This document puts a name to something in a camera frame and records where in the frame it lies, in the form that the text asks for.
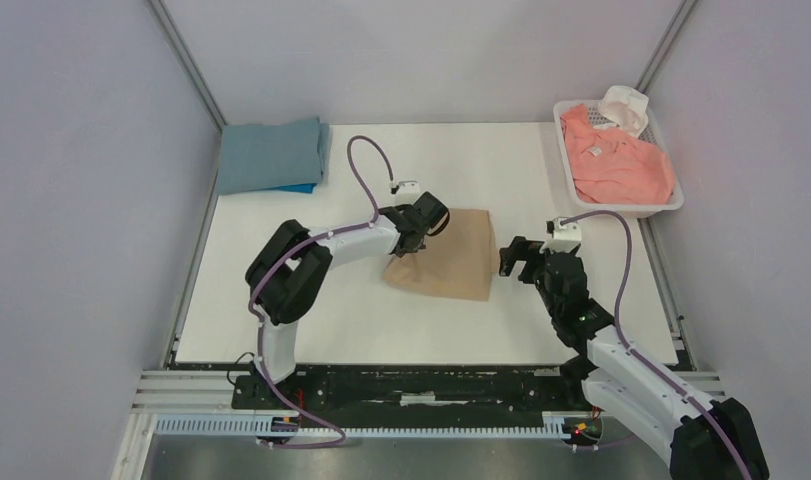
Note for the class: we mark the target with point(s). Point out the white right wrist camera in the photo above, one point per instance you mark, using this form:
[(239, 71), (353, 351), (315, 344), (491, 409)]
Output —
[(562, 237)]

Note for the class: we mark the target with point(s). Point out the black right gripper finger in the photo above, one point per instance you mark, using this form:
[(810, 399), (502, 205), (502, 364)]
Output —
[(534, 248), (509, 257)]

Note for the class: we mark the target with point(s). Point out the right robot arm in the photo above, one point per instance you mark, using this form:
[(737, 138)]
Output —
[(695, 435)]

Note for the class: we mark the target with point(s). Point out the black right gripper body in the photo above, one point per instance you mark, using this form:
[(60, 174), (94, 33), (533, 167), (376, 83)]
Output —
[(525, 260)]

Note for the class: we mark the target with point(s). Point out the pink t shirt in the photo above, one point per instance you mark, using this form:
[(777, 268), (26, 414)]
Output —
[(609, 166)]

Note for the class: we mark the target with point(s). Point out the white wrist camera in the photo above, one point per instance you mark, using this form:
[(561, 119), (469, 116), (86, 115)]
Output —
[(405, 192), (562, 237)]

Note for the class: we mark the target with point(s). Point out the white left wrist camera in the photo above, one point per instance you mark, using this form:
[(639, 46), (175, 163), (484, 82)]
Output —
[(405, 192)]

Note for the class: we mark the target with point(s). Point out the folded bright blue t shirt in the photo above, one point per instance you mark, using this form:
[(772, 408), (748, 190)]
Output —
[(306, 188)]

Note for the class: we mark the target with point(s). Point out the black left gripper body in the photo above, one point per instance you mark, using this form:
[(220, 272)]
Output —
[(417, 246)]

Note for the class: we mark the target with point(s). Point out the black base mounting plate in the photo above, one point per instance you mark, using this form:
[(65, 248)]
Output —
[(411, 396)]

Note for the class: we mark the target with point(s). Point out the white plastic basket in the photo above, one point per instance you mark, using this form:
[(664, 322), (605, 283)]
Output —
[(575, 204)]

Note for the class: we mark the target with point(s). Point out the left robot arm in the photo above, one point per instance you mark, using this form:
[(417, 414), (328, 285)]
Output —
[(286, 276)]

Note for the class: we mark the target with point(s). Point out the white slotted cable duct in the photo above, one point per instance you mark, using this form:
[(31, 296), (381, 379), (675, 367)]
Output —
[(268, 426)]

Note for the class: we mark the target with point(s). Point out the beige t shirt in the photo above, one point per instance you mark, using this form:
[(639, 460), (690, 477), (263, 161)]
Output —
[(459, 263)]

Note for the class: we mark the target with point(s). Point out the white t shirt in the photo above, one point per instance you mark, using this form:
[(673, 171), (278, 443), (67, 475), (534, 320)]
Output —
[(624, 108)]

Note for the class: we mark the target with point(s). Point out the folded grey-blue t shirt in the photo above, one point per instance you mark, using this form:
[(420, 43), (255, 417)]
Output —
[(255, 157)]

